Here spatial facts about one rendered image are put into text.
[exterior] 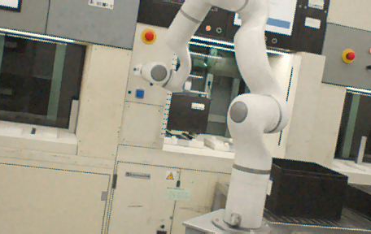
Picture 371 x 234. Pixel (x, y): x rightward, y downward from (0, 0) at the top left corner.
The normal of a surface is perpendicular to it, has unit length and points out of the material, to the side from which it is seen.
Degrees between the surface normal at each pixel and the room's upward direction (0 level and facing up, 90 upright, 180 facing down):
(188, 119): 90
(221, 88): 90
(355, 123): 90
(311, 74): 90
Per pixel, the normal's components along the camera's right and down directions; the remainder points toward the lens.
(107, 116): 0.25, 0.12
